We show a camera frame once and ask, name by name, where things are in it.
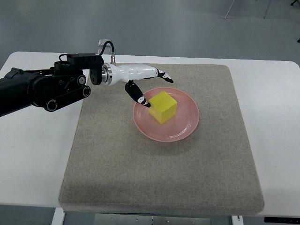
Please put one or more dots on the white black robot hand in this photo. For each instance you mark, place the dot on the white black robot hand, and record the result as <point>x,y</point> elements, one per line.
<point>112,74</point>

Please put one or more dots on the yellow block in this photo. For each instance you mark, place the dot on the yellow block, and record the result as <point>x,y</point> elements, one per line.
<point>162,107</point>

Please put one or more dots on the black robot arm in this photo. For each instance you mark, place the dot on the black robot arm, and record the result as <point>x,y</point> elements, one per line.
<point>56,87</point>

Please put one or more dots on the pink plate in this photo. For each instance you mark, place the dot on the pink plate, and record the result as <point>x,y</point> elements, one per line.
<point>180,126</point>

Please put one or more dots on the clear floor socket cover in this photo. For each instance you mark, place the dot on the clear floor socket cover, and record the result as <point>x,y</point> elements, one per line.
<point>104,48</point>

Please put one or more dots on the beige fabric mat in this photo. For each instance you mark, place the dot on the beige fabric mat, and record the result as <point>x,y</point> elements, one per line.
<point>124,162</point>

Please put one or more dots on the white table leg left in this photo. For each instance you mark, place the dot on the white table leg left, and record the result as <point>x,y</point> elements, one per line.
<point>58,217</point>

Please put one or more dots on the white table leg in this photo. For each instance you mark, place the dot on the white table leg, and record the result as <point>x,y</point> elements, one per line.
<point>237,220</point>
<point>58,217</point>

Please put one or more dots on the white table leg right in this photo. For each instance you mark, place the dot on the white table leg right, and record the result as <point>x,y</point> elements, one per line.
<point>237,220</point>

